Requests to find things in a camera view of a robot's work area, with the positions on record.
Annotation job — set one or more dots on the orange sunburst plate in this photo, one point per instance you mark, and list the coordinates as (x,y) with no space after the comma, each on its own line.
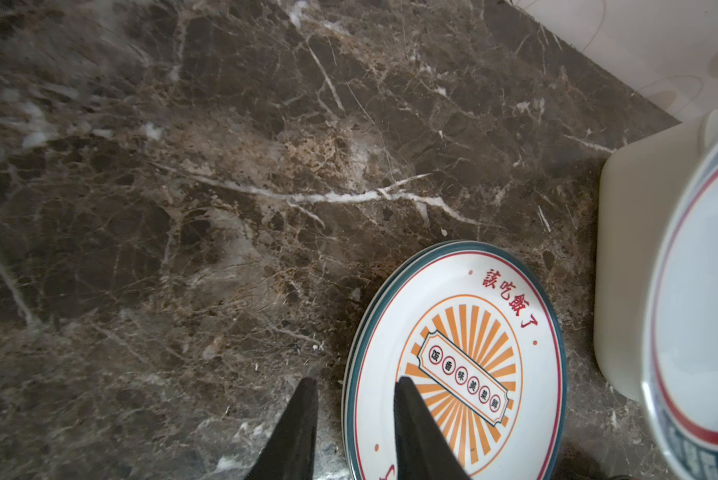
(473,329)

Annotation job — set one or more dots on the white plastic bin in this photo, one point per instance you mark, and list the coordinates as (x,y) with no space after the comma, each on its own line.
(640,184)

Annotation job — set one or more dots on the green red stripe plate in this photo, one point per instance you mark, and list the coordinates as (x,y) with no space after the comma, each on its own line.
(679,373)

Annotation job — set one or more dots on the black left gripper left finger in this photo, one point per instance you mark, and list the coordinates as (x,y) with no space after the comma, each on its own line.
(289,452)

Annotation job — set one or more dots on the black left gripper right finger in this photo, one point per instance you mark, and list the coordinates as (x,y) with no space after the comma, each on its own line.
(421,449)

